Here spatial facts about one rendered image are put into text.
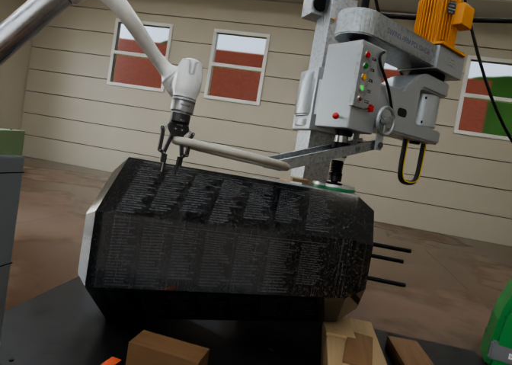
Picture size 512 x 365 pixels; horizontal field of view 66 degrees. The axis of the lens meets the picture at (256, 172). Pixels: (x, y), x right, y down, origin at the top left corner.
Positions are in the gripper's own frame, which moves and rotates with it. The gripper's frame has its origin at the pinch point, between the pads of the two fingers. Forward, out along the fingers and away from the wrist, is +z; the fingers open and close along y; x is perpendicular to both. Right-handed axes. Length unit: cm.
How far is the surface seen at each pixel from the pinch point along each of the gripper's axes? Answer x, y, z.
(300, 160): 2, 56, -13
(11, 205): 10, -51, 26
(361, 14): 5, 73, -86
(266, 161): -24.5, 28.3, -8.8
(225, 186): 19.6, 30.6, 5.4
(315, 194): 3, 68, 1
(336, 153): 8, 78, -21
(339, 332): -10, 87, 59
